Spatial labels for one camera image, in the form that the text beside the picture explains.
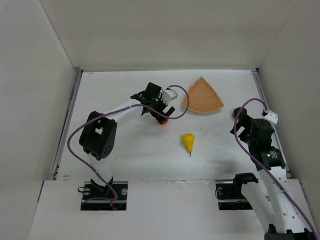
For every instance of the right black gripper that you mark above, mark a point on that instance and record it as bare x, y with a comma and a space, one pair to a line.
241, 123

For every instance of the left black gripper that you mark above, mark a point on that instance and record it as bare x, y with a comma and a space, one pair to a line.
161, 112

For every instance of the fake orange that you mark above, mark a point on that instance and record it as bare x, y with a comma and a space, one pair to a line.
164, 122

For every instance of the fake yellow pear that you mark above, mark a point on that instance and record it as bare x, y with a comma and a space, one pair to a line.
188, 141

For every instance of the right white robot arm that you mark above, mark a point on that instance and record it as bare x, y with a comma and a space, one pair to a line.
280, 216

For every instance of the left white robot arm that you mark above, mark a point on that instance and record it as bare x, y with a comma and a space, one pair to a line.
98, 138

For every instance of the woven triangular fruit bowl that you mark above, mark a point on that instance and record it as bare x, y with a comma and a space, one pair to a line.
203, 99

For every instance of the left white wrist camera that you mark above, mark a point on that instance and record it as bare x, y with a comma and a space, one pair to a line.
169, 95

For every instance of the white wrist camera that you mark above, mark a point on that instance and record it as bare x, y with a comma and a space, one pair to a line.
271, 117
169, 95

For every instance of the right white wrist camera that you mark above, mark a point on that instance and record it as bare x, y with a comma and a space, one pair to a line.
271, 117

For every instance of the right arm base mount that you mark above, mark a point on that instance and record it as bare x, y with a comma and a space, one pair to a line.
229, 199

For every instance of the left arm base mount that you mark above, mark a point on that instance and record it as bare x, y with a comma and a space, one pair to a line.
97, 197

